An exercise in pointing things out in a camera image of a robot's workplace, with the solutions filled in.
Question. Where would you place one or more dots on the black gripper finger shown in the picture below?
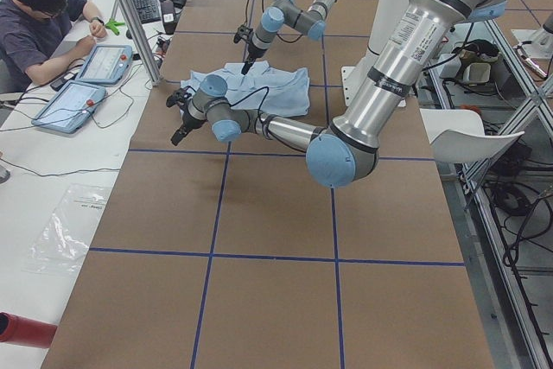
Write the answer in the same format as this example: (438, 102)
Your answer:
(177, 137)
(246, 68)

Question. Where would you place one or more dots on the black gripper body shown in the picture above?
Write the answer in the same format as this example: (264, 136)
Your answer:
(188, 118)
(252, 54)

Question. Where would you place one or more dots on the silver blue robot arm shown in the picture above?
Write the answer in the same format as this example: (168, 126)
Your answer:
(309, 20)
(347, 149)

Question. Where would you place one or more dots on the upper blue teach pendant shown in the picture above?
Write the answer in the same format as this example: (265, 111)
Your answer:
(106, 65)

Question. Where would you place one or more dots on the blue teach pendant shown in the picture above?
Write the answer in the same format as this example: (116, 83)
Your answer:
(106, 65)
(70, 107)

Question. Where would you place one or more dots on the lower blue teach pendant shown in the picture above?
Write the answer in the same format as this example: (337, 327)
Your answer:
(70, 107)

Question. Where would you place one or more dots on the black keyboard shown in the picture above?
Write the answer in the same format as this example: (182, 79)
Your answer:
(147, 10)

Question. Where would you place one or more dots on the green plastic object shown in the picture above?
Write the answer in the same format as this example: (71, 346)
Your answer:
(113, 25)

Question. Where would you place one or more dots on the clear plastic bag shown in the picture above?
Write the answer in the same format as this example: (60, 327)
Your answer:
(61, 247)

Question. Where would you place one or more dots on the person in dark shirt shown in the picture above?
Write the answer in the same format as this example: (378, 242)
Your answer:
(31, 30)

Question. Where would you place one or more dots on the red cylinder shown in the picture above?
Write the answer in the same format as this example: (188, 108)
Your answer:
(26, 332)

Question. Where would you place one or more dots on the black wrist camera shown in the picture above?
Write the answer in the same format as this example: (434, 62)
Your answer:
(243, 33)
(179, 97)

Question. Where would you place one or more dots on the aluminium frame post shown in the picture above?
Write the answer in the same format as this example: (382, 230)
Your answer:
(141, 42)

